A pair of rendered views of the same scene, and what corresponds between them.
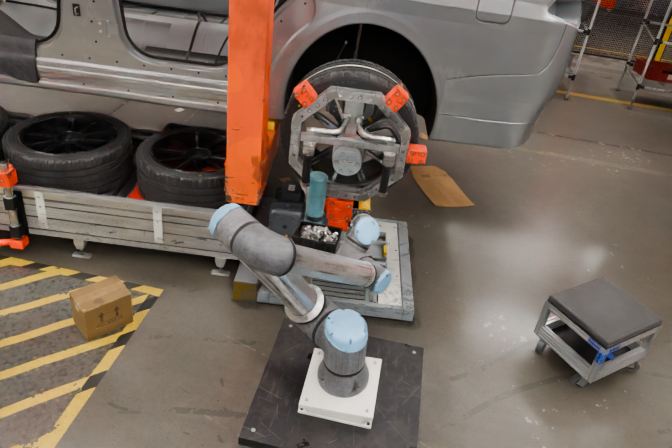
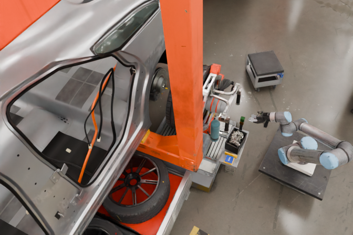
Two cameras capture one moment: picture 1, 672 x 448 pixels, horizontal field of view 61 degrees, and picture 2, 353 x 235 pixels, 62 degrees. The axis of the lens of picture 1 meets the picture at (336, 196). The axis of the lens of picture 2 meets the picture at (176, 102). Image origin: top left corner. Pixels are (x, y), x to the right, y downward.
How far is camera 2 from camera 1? 2.61 m
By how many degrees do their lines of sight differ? 48
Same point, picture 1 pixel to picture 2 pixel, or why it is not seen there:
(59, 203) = not seen: outside the picture
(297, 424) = (316, 178)
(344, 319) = (307, 142)
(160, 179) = (156, 204)
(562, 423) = (289, 99)
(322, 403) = (312, 166)
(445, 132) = not seen: hidden behind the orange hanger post
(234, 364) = (250, 200)
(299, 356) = (282, 168)
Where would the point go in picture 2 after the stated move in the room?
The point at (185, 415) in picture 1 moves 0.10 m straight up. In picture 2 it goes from (277, 225) to (279, 221)
